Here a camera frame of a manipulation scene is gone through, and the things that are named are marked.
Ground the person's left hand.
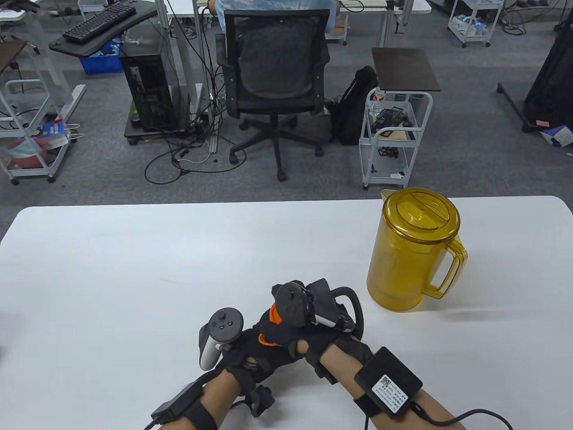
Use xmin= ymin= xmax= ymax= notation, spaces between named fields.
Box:
xmin=217 ymin=322 xmax=297 ymax=396

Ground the person's right hand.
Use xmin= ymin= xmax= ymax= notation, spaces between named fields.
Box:
xmin=260 ymin=282 xmax=373 ymax=372

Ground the orange water cup lid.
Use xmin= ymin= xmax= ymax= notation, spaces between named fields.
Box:
xmin=257 ymin=304 xmax=283 ymax=347

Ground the yellow transparent kettle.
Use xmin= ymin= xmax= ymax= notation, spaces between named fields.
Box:
xmin=367 ymin=188 xmax=469 ymax=312

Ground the person's left forearm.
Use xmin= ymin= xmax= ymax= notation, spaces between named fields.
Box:
xmin=179 ymin=371 xmax=251 ymax=430

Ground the person's right forearm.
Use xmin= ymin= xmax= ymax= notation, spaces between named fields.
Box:
xmin=307 ymin=345 xmax=466 ymax=430

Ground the grey left hand controller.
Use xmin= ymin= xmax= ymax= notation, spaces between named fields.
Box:
xmin=198 ymin=308 xmax=244 ymax=371

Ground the grey hand controller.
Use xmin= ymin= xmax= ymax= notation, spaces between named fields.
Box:
xmin=198 ymin=308 xmax=244 ymax=371
xmin=271 ymin=279 xmax=364 ymax=334

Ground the grey right hand controller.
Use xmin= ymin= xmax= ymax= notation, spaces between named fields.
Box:
xmin=271 ymin=279 xmax=364 ymax=334

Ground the white rolling cart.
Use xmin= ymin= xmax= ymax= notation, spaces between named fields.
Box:
xmin=448 ymin=0 xmax=504 ymax=48
xmin=0 ymin=80 xmax=77 ymax=185
xmin=359 ymin=88 xmax=433 ymax=191

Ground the black backpack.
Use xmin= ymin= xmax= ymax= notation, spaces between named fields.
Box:
xmin=331 ymin=66 xmax=379 ymax=146

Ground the black wheeled computer stand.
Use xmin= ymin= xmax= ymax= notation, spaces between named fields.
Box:
xmin=124 ymin=120 xmax=197 ymax=146

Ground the black computer tower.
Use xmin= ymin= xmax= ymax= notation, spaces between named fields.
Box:
xmin=120 ymin=43 xmax=188 ymax=133

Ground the dark brown side table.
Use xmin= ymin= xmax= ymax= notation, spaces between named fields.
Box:
xmin=371 ymin=47 xmax=441 ymax=93
xmin=0 ymin=39 xmax=28 ymax=74

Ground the black mesh office chair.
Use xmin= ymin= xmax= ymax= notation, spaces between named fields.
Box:
xmin=216 ymin=10 xmax=332 ymax=182

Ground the blue and white bag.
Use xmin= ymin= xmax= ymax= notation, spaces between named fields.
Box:
xmin=38 ymin=121 xmax=72 ymax=148

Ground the brown ball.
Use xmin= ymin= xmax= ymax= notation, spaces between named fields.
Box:
xmin=4 ymin=137 xmax=48 ymax=171

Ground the white and blue box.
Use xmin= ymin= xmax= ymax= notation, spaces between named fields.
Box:
xmin=539 ymin=125 xmax=573 ymax=148

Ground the blue plastic crate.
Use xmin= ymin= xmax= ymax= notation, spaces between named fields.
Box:
xmin=80 ymin=38 xmax=125 ymax=75

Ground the black fabric stand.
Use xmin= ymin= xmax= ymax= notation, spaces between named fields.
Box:
xmin=497 ymin=31 xmax=573 ymax=133

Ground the black curved desk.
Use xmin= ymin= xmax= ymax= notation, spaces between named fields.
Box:
xmin=48 ymin=0 xmax=158 ymax=58

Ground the white desk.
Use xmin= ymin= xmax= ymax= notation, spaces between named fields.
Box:
xmin=166 ymin=0 xmax=432 ymax=47

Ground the black keyboard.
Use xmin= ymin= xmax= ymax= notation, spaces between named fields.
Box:
xmin=62 ymin=1 xmax=137 ymax=44

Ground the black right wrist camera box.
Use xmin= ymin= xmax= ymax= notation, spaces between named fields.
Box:
xmin=355 ymin=347 xmax=423 ymax=419

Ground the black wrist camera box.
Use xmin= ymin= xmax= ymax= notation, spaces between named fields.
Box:
xmin=355 ymin=347 xmax=423 ymax=419
xmin=150 ymin=386 xmax=204 ymax=424

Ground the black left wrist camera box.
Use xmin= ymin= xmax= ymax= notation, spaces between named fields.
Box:
xmin=150 ymin=386 xmax=204 ymax=424

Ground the black camera box cable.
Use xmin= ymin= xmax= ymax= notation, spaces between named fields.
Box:
xmin=410 ymin=401 xmax=514 ymax=430

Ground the tangle of black cables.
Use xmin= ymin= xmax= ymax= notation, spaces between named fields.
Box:
xmin=144 ymin=67 xmax=247 ymax=185

